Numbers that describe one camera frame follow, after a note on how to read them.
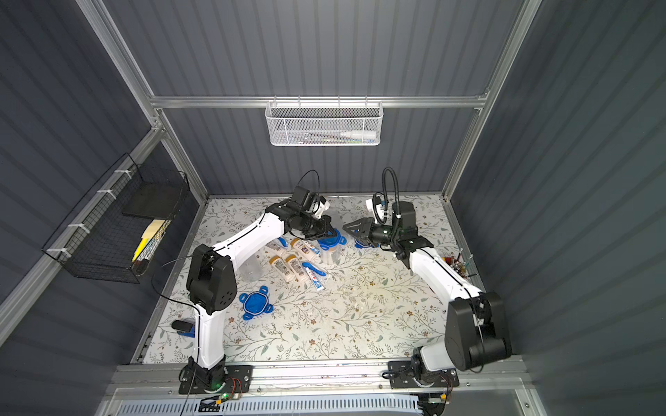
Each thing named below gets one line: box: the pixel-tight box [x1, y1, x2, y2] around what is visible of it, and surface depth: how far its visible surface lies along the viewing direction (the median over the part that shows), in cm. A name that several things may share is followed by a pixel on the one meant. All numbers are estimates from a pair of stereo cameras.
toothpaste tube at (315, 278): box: [305, 266, 325, 292], surface depth 95 cm
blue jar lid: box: [238, 285, 275, 321], surface depth 89 cm
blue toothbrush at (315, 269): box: [301, 261, 327, 277], surface depth 98 cm
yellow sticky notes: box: [131, 219, 166, 263], surface depth 75 cm
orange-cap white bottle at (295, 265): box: [285, 253, 311, 285], surface depth 96 cm
